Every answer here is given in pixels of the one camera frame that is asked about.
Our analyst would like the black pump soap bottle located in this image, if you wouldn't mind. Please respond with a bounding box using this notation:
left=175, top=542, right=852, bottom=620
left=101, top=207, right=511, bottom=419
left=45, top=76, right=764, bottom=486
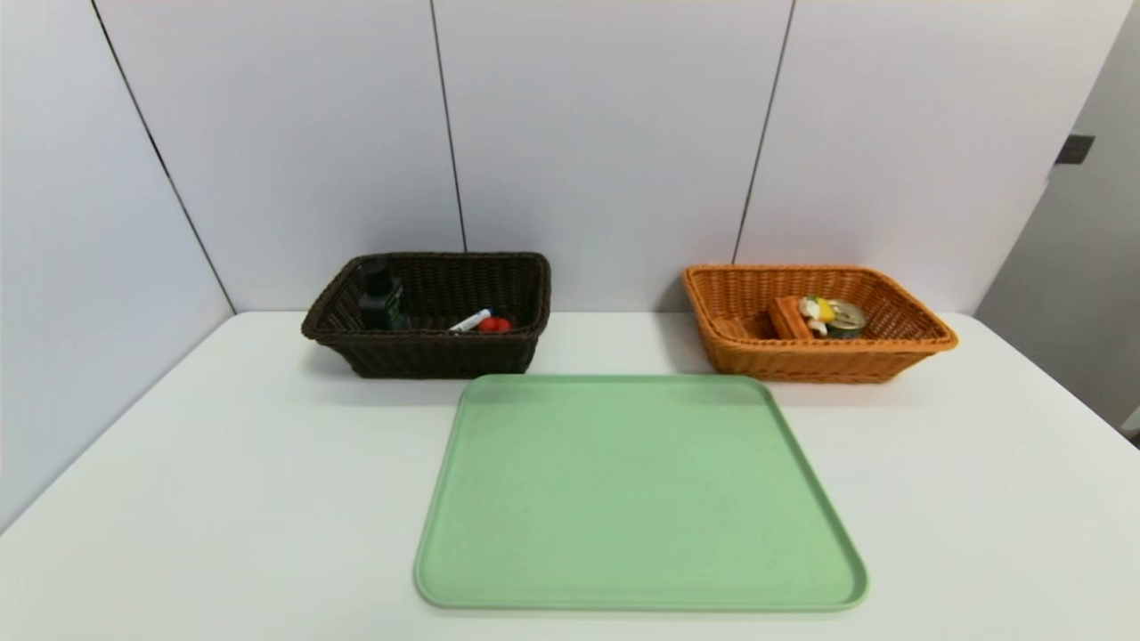
left=357, top=259, right=411, bottom=333

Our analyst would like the orange cake slice toy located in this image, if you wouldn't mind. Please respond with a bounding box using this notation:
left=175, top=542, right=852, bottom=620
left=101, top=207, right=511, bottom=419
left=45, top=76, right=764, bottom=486
left=769, top=295, right=838, bottom=342

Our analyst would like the small food tin can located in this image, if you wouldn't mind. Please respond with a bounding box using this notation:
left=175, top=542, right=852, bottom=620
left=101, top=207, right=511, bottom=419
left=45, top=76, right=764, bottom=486
left=824, top=298, right=870, bottom=340

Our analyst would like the dark brown wicker basket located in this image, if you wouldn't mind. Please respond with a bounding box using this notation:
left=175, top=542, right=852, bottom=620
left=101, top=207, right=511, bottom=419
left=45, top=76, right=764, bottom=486
left=300, top=251, right=552, bottom=380

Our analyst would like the orange wicker basket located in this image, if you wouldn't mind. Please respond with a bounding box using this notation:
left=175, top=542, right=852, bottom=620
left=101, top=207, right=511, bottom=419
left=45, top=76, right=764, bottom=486
left=683, top=264, right=960, bottom=385

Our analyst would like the light green plastic tray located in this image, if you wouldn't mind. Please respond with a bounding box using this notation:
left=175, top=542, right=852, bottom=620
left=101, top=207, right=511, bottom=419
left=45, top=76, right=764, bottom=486
left=413, top=373, right=869, bottom=613

